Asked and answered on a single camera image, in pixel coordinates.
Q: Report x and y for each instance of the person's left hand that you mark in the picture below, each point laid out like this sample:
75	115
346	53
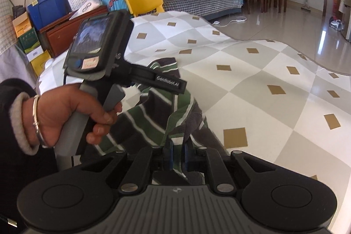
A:
60	110

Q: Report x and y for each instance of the white and yellow carton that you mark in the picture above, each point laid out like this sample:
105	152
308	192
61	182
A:
22	24

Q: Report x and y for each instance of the diamond-patterned tablecloth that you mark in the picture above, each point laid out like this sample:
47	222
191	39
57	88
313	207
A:
260	118

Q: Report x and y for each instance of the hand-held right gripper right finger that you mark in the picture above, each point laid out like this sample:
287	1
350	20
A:
187	157

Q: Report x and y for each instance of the blue storage bin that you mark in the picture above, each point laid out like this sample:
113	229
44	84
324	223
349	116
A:
48	9

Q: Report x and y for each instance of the silver refrigerator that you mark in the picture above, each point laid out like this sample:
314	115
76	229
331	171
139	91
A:
347	14

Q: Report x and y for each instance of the person's left forearm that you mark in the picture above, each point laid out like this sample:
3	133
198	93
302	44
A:
13	168

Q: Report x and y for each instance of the brown wooden cabinet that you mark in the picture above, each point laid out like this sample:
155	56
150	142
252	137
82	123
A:
63	34

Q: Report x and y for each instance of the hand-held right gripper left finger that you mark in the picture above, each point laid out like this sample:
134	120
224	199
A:
169	157

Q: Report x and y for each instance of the green carton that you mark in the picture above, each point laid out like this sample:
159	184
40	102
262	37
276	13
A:
28	40

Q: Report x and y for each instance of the silver bangle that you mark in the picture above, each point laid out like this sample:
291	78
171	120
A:
35	113

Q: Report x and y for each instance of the houndstooth sofa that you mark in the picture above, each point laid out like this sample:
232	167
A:
203	2

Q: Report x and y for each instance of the green brown striped t-shirt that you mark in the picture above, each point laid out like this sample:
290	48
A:
153	118

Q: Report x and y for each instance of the white power strip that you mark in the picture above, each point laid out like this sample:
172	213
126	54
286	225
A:
241	19

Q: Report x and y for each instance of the white bag with loop logo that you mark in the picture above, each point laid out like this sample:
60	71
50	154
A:
87	7

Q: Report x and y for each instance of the white plastic bag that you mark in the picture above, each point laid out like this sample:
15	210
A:
336	24

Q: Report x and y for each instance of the yellow plastic chair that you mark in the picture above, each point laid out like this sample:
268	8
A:
144	1

